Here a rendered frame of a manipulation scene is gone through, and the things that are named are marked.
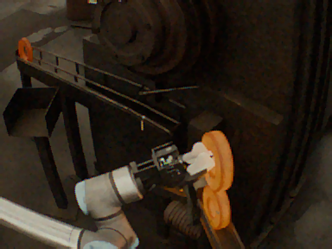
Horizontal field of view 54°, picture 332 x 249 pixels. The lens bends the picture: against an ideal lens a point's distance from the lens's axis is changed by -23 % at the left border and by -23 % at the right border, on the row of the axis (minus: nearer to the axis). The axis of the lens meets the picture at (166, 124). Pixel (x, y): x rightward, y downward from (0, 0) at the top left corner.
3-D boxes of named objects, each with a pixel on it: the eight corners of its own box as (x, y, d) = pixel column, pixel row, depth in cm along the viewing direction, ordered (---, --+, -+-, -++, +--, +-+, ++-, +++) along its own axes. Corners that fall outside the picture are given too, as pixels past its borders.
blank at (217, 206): (214, 220, 122) (205, 223, 122) (209, 177, 121) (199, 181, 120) (232, 232, 107) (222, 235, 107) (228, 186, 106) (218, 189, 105)
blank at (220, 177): (213, 118, 103) (201, 120, 102) (237, 153, 90) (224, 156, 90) (210, 166, 111) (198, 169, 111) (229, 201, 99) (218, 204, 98)
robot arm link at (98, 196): (90, 212, 103) (74, 180, 102) (130, 201, 103) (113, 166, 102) (86, 221, 94) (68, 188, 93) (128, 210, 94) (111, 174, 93)
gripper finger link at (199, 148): (218, 140, 96) (181, 155, 96) (222, 156, 100) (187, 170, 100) (213, 131, 98) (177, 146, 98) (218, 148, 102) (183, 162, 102)
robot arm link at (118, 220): (105, 259, 94) (85, 223, 93) (115, 244, 105) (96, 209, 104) (136, 254, 92) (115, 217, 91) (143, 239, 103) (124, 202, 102)
